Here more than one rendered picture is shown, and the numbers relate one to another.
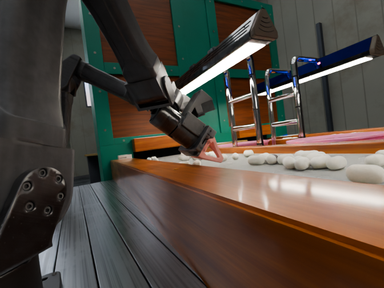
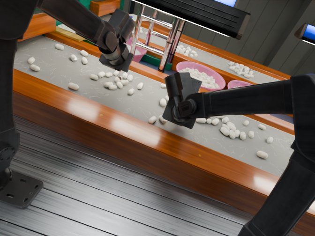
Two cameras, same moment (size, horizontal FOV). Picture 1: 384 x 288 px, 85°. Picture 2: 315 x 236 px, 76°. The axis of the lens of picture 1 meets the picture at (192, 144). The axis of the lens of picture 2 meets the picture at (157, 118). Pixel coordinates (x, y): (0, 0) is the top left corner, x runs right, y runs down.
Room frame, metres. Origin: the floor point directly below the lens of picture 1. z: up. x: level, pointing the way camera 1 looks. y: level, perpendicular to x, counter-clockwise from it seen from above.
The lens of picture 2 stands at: (0.29, 0.49, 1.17)
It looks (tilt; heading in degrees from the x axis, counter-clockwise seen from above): 37 degrees down; 300
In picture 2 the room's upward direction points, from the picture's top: 20 degrees clockwise
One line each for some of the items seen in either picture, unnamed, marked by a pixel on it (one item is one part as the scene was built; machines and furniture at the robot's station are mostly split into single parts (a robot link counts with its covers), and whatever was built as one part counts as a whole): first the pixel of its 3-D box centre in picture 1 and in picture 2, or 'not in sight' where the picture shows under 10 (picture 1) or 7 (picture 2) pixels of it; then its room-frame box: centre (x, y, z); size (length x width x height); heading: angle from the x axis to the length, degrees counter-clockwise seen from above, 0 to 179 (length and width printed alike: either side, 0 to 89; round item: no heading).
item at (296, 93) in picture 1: (295, 110); (169, 22); (1.00, -0.51, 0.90); 0.20 x 0.19 x 0.45; 26
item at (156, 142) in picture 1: (160, 142); (22, 26); (1.16, 0.17, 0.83); 0.30 x 0.06 x 0.07; 116
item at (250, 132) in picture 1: (253, 131); (106, 5); (1.46, -0.44, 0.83); 0.30 x 0.06 x 0.07; 116
